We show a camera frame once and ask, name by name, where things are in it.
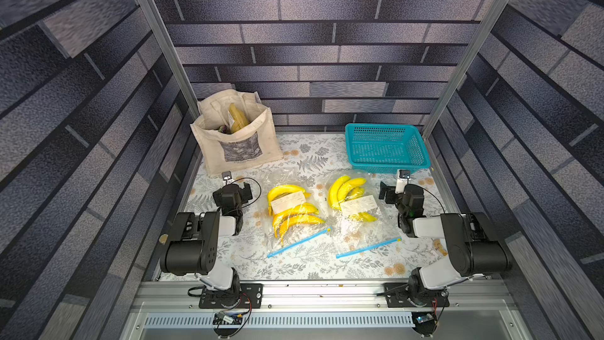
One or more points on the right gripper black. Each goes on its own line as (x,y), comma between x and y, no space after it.
(390,194)

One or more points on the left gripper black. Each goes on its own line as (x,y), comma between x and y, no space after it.
(245,193)

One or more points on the zip-top bag of bananas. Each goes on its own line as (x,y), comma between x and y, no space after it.
(294,214)
(357,218)

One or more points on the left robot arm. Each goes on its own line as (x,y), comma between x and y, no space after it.
(192,244)

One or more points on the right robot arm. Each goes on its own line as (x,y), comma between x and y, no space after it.
(473,246)

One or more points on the beige canvas tote bag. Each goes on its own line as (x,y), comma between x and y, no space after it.
(251,147)

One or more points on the teal plastic basket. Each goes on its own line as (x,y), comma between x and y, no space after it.
(386,148)

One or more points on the yellow item in tote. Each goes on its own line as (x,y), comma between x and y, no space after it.
(237,119)

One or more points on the right circuit board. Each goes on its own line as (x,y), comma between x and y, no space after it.
(420,319)

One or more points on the circuit board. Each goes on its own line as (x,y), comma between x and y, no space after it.
(420,319)
(227,319)

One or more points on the left circuit board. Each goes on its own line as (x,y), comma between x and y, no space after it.
(227,319)

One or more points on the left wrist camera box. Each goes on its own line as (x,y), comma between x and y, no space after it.
(227,178)

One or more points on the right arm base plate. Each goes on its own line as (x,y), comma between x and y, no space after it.
(399,295)

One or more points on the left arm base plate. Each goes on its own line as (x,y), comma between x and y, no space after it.
(243,296)

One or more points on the aluminium front rail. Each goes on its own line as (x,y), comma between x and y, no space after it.
(326,296)

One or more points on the left aluminium frame post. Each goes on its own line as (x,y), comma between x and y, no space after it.
(158,27)

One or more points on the aluminium frame post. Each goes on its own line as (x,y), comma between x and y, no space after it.
(480,36)
(158,27)

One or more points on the right aluminium frame post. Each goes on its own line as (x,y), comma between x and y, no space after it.
(480,36)

